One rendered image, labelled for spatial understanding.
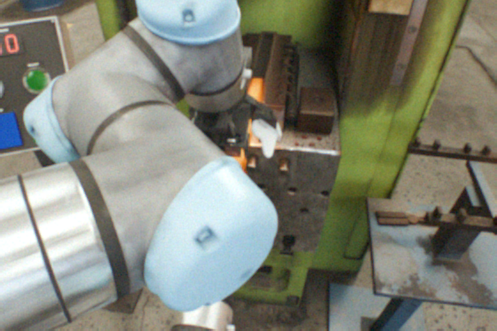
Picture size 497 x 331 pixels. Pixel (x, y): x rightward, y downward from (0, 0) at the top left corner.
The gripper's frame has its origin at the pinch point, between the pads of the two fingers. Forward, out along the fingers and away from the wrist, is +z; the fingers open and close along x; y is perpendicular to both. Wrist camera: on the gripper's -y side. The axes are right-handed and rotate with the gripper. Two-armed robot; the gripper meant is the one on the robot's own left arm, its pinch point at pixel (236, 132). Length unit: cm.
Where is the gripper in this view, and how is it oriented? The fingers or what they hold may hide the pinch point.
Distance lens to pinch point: 57.7
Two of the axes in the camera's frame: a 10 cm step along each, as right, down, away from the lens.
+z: 0.7, 3.4, 9.4
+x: 9.9, 0.9, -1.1
